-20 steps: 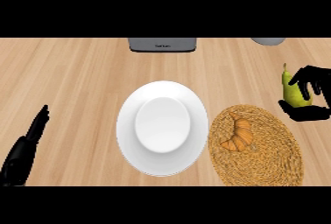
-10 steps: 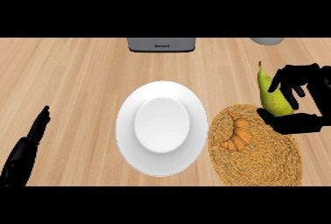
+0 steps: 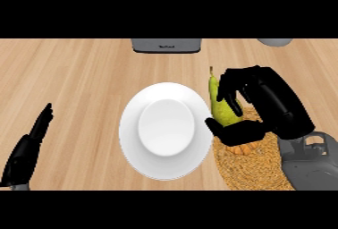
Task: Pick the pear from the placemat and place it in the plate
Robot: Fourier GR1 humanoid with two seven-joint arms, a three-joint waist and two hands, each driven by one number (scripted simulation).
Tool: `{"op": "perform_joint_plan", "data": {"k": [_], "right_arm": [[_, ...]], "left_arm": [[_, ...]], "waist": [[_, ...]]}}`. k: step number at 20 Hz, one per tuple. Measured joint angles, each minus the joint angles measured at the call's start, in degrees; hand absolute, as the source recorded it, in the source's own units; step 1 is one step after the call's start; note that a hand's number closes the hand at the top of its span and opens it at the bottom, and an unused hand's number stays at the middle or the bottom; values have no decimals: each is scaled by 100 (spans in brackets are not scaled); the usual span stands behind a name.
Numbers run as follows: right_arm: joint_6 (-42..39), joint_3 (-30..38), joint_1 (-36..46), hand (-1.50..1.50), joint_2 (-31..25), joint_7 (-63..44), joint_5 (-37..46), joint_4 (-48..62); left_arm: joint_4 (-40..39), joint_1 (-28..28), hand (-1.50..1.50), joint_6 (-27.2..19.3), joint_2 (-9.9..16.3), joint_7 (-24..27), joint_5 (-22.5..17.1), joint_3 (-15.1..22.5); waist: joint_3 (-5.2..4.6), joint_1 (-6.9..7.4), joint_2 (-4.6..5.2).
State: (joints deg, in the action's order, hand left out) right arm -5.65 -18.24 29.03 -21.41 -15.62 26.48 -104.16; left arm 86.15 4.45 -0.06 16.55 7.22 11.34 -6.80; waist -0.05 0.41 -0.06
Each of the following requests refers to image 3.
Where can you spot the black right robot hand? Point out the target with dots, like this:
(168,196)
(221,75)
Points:
(271,104)

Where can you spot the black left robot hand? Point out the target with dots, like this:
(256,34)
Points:
(26,146)

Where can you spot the green pear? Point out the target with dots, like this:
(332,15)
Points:
(221,110)

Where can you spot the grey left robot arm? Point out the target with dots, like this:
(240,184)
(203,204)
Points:
(20,187)

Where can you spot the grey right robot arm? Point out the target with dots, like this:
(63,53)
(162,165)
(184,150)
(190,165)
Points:
(310,167)

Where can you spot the woven straw placemat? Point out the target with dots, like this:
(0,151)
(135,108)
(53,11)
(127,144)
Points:
(251,170)

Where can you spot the white oval plate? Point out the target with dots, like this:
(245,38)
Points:
(165,131)

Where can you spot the pale grey round object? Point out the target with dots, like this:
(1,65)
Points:
(274,41)

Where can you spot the grey appliance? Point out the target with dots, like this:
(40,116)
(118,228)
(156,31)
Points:
(166,45)

